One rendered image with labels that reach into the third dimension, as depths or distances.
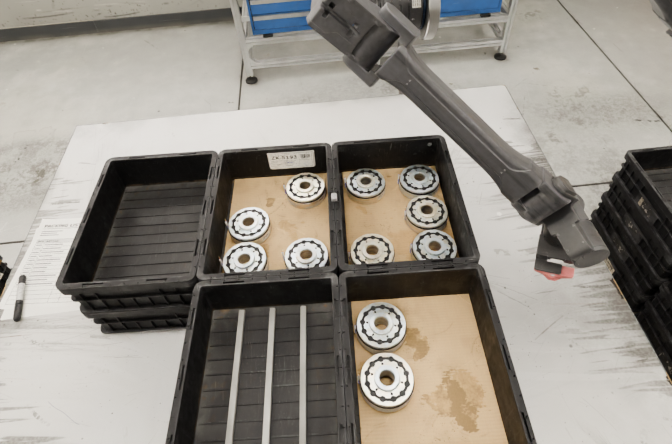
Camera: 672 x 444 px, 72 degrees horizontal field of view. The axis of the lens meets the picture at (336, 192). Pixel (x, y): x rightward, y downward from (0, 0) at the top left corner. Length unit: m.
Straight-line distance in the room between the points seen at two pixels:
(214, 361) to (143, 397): 0.23
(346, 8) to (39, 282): 1.13
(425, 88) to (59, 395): 1.04
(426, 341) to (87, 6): 3.63
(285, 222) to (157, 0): 2.98
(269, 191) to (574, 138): 1.97
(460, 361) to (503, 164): 0.43
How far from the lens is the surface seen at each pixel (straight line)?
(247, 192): 1.28
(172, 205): 1.31
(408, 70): 0.73
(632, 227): 1.93
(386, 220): 1.17
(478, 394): 0.99
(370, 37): 0.73
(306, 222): 1.18
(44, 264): 1.54
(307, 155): 1.24
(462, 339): 1.03
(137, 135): 1.80
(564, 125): 2.91
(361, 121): 1.65
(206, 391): 1.02
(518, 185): 0.79
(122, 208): 1.37
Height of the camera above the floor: 1.75
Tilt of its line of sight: 48 degrees down
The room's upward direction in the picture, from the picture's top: 5 degrees counter-clockwise
